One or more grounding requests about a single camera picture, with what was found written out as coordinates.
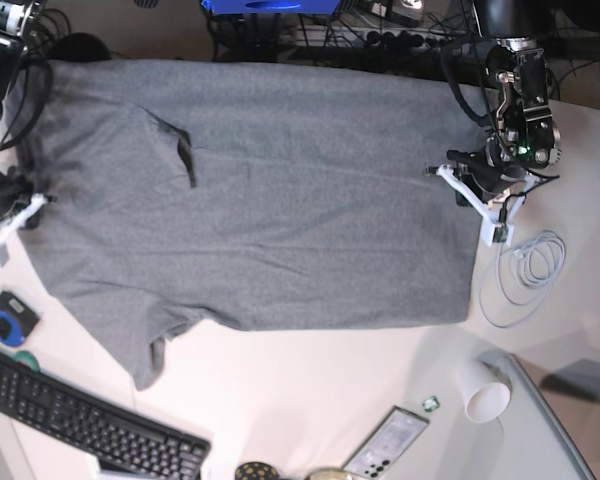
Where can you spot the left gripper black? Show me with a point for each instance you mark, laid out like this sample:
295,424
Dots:
484,180

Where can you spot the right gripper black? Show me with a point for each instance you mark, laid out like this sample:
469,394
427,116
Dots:
15,193

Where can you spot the grey t-shirt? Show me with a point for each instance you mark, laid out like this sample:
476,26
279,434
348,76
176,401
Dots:
261,196

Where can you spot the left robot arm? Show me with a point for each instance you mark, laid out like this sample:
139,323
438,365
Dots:
522,137

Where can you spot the blue black tape measure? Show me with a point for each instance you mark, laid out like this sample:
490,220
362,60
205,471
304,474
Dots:
17,320

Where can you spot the green tape roll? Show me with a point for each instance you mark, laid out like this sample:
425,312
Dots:
26,359

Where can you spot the black power strip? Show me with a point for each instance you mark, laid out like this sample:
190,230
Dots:
339,36

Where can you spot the white paper cup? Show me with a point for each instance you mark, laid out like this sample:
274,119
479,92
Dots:
484,396

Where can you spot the small green white chip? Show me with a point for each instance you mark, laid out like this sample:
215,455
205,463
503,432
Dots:
430,404

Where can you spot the black keyboard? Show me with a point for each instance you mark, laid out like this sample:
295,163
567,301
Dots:
116,436

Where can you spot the smartphone clear case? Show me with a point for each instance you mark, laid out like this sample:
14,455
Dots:
386,444

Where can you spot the blue box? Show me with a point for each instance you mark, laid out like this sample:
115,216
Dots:
230,7

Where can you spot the gold round tin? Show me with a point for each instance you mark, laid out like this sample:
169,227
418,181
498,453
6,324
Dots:
329,473

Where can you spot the black gold dotted lid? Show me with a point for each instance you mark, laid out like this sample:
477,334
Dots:
256,471

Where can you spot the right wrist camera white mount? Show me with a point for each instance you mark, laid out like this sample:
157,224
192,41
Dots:
13,223

